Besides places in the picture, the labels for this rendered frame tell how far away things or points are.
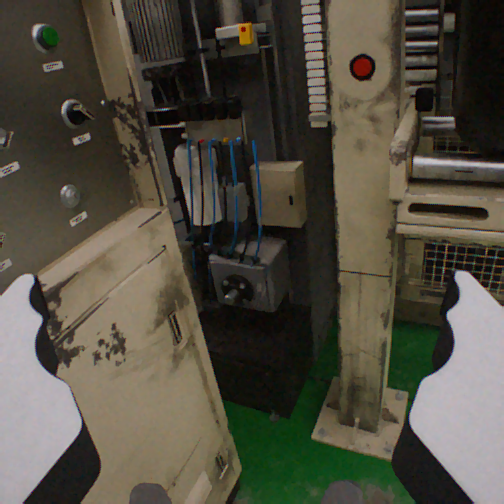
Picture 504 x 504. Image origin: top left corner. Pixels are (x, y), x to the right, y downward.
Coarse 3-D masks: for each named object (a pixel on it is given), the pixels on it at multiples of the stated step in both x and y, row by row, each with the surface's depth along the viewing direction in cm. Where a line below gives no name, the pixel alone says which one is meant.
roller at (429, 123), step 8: (424, 120) 84; (432, 120) 83; (440, 120) 82; (448, 120) 82; (424, 128) 84; (432, 128) 83; (440, 128) 82; (448, 128) 82; (424, 136) 86; (432, 136) 85; (440, 136) 84; (448, 136) 83; (456, 136) 82
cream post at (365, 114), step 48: (336, 0) 61; (384, 0) 58; (336, 48) 65; (384, 48) 62; (336, 96) 69; (384, 96) 66; (336, 144) 74; (384, 144) 70; (336, 192) 80; (384, 192) 75; (336, 240) 86; (384, 240) 80; (384, 288) 86; (384, 336) 94; (384, 384) 108
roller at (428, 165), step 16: (416, 160) 62; (432, 160) 61; (448, 160) 60; (464, 160) 59; (480, 160) 58; (496, 160) 57; (416, 176) 64; (432, 176) 62; (448, 176) 61; (464, 176) 60; (480, 176) 59; (496, 176) 58
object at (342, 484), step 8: (344, 480) 6; (352, 480) 6; (136, 488) 6; (144, 488) 6; (152, 488) 6; (160, 488) 6; (328, 488) 6; (336, 488) 6; (344, 488) 6; (352, 488) 6; (360, 488) 6; (136, 496) 6; (144, 496) 6; (152, 496) 6; (160, 496) 6; (168, 496) 6; (328, 496) 6; (336, 496) 6; (344, 496) 6; (352, 496) 6; (360, 496) 6
